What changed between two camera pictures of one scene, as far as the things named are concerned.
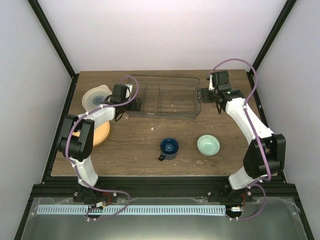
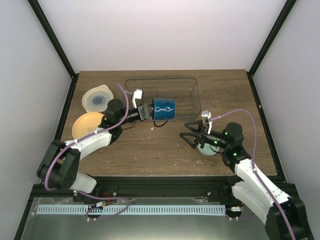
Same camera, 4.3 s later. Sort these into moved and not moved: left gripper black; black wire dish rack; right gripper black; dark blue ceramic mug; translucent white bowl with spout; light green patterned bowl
Moved: right gripper black; dark blue ceramic mug; left gripper black
Not moved: light green patterned bowl; black wire dish rack; translucent white bowl with spout
